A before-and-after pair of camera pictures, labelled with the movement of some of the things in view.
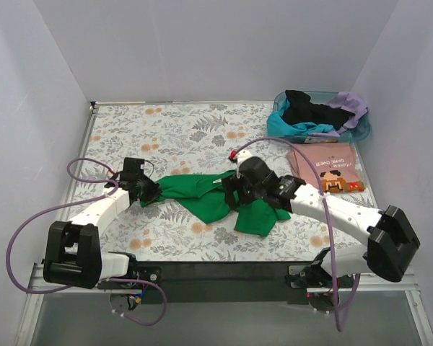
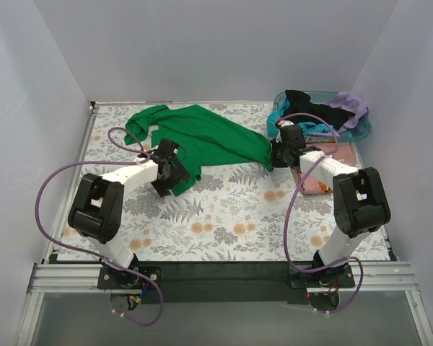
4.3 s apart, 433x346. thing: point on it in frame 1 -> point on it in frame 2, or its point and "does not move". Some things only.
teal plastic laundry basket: (354, 132) does not move
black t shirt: (299, 109) does not move
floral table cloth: (189, 140) does not move
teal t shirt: (277, 126) does not move
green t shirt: (205, 194) -> (200, 137)
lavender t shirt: (350, 103) does not move
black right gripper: (229, 187) -> (278, 155)
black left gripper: (149, 191) -> (177, 173)
